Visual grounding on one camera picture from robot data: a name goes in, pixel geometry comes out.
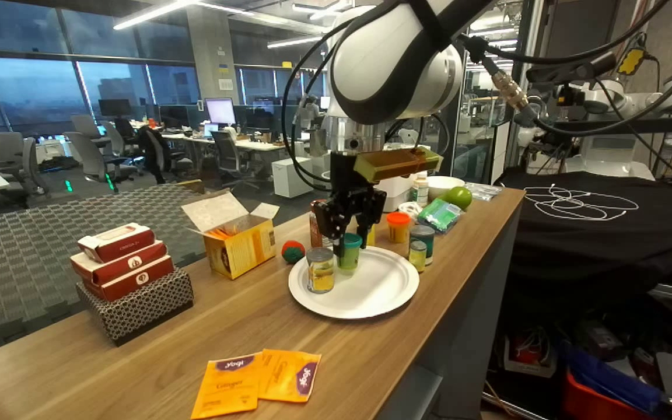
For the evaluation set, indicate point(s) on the orange tea packet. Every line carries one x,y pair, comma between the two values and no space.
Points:
227,385
287,375

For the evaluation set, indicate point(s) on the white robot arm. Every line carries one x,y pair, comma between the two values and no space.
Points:
395,61

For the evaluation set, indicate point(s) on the small yellow-green can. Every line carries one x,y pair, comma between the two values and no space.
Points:
418,255

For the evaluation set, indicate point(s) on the red strawberry plush toy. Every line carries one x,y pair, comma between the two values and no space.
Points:
292,250

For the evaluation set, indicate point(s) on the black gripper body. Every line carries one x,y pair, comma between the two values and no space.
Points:
351,193

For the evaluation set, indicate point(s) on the patterned grey box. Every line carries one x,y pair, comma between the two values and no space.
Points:
138,310

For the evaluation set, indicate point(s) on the teal lid play-doh tub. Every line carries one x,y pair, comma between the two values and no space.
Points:
347,256

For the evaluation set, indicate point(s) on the green snack bag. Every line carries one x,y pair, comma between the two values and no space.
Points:
442,215

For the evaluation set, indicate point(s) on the brown wrist camera box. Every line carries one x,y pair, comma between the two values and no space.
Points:
375,166

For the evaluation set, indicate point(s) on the open yellow cardboard box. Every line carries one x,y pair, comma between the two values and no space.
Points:
235,240

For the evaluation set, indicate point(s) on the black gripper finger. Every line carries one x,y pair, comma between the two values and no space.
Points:
329,221
367,231

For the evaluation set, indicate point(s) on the computer monitor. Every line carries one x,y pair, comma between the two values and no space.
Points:
219,110

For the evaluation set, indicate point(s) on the red box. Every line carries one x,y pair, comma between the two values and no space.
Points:
130,281
114,240
103,271

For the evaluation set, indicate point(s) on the red lid spice jar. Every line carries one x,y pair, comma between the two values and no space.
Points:
316,236

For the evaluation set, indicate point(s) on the top red box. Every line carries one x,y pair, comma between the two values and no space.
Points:
114,240

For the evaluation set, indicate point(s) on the black cloth table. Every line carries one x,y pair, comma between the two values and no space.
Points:
581,227

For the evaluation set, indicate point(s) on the white round plate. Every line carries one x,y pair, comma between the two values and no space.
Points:
381,282

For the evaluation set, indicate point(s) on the left orange tea packet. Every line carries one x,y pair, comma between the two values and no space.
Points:
227,385

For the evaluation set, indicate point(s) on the white bowl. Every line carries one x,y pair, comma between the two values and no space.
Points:
442,185

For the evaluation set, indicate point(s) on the orange lid play-doh tub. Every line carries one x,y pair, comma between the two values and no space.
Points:
399,228

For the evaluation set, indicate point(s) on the red bin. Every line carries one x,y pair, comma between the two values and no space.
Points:
581,402

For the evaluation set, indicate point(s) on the green apple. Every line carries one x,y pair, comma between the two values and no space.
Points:
457,196

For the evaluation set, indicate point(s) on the large green label can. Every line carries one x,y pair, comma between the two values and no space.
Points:
424,236

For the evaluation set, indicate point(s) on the right orange tea packet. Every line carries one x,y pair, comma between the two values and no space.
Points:
287,375

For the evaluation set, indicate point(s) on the yellow label tin can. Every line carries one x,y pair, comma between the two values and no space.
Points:
320,269

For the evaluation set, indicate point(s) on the bottom red box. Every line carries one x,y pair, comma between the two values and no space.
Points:
130,281

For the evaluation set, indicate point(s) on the middle red box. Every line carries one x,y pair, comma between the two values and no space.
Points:
103,271

